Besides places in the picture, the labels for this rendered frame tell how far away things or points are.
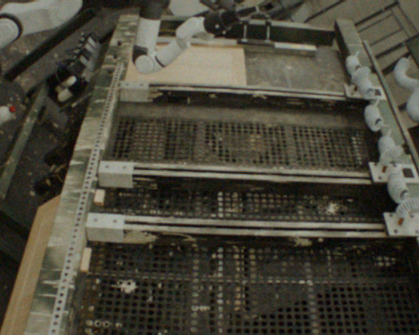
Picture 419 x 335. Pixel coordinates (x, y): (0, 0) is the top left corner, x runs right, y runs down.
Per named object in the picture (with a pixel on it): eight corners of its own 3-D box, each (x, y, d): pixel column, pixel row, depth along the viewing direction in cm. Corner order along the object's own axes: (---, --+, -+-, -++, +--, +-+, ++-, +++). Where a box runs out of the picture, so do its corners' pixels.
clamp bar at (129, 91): (122, 91, 238) (120, 45, 222) (377, 105, 241) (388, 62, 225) (119, 104, 231) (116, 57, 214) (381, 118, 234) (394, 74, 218)
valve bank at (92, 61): (64, 41, 271) (96, 17, 262) (81, 60, 279) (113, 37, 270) (38, 94, 234) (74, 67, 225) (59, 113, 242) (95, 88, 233)
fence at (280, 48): (135, 42, 272) (135, 36, 270) (314, 52, 275) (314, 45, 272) (134, 47, 269) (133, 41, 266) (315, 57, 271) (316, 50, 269)
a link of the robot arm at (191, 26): (200, 25, 196) (175, 45, 201) (213, 32, 203) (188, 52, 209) (194, 13, 198) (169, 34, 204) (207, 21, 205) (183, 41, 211)
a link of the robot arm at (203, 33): (211, 29, 194) (187, 37, 200) (227, 37, 203) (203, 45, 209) (208, 3, 196) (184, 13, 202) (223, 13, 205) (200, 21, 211)
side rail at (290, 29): (141, 31, 295) (140, 14, 287) (330, 42, 298) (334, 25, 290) (140, 36, 291) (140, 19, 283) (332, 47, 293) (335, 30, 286)
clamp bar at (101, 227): (92, 222, 179) (83, 171, 163) (423, 233, 182) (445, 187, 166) (87, 245, 172) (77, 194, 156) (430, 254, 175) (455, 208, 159)
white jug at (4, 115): (-13, 114, 279) (9, 96, 271) (0, 125, 284) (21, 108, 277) (-19, 124, 272) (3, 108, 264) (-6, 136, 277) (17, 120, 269)
